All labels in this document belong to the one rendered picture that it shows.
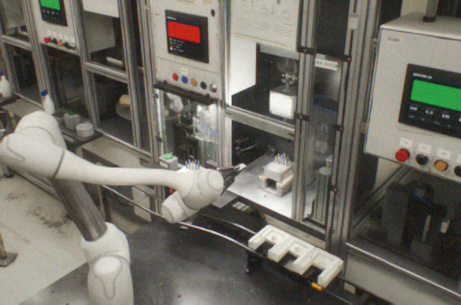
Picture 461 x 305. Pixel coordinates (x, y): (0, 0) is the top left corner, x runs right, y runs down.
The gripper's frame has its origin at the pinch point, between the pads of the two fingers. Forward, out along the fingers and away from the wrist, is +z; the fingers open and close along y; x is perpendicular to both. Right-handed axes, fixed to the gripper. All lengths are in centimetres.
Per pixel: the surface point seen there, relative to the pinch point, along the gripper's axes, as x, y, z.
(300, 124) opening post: -19.9, 21.6, 14.5
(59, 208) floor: 193, -115, 14
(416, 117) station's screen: -64, 39, 10
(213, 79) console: 24.3, 31.0, 12.1
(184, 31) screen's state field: 38, 50, 10
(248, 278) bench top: -12.1, -46.9, -8.2
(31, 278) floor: 138, -115, -39
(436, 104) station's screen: -70, 45, 10
